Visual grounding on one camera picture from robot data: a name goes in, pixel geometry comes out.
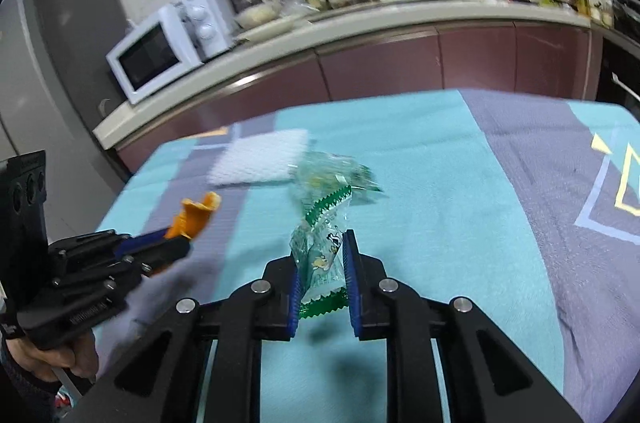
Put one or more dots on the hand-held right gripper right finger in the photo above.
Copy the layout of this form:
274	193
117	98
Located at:
352	293

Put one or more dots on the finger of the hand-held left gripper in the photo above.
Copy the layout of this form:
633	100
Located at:
142	242
167	253

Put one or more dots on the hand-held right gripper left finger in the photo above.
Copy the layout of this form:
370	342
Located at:
294	323

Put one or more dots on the green clear candy wrapper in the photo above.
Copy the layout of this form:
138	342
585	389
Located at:
320	263

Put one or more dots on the orange peel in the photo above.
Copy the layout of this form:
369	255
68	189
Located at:
197	213

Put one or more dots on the person's left hand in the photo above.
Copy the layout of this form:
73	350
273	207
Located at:
55	355

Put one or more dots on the crumpled green clear wrapper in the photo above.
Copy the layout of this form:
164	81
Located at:
325	168

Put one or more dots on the blue patterned tablecloth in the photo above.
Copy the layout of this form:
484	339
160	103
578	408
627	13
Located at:
450	203

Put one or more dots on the white textured cloth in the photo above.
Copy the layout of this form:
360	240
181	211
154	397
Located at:
260	155

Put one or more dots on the round metal hook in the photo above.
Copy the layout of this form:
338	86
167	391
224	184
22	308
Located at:
105	105

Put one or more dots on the white microwave oven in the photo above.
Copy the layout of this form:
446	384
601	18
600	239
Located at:
150	53

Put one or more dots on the maroon kitchen cabinet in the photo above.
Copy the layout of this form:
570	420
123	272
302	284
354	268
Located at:
400	58

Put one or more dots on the grey refrigerator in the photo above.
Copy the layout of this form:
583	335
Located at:
75	3

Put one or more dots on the white oval plate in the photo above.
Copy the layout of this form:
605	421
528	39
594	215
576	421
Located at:
280	26

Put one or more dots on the bowl with pale food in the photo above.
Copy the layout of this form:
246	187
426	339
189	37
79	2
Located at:
257	14

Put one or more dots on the black oven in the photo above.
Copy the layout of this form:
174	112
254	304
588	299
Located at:
620	78

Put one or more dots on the yellow oil bottle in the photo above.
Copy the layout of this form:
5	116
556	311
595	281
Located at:
582	0

